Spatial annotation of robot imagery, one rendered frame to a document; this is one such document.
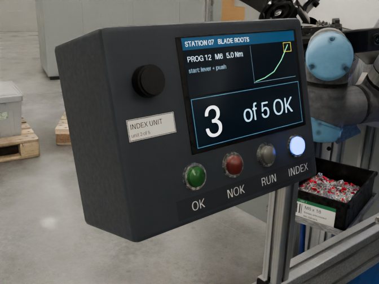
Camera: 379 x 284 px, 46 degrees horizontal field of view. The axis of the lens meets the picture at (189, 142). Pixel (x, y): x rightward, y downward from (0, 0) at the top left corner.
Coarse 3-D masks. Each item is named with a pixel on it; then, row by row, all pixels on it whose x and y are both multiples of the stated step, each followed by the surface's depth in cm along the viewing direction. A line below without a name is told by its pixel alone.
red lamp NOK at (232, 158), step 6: (228, 156) 45; (234, 156) 45; (240, 156) 46; (222, 162) 45; (228, 162) 45; (234, 162) 45; (240, 162) 46; (222, 168) 45; (228, 168) 45; (234, 168) 45; (240, 168) 46; (228, 174) 45; (234, 174) 45
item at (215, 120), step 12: (204, 96) 44; (216, 96) 44; (228, 96) 45; (192, 108) 43; (204, 108) 44; (216, 108) 44; (228, 108) 45; (204, 120) 44; (216, 120) 44; (228, 120) 45; (204, 132) 44; (216, 132) 45; (228, 132) 46; (204, 144) 44; (216, 144) 45
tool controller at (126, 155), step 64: (64, 64) 44; (128, 64) 39; (192, 64) 43; (256, 64) 48; (128, 128) 39; (192, 128) 43; (256, 128) 48; (128, 192) 39; (192, 192) 43; (256, 192) 48
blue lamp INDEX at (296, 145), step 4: (292, 136) 51; (296, 136) 52; (300, 136) 52; (288, 140) 51; (292, 140) 51; (296, 140) 51; (300, 140) 51; (288, 144) 51; (292, 144) 51; (296, 144) 51; (300, 144) 51; (304, 144) 52; (288, 148) 51; (292, 148) 51; (296, 148) 51; (300, 148) 51; (304, 148) 52; (292, 152) 51; (296, 152) 51; (300, 152) 51; (292, 156) 52; (296, 156) 52
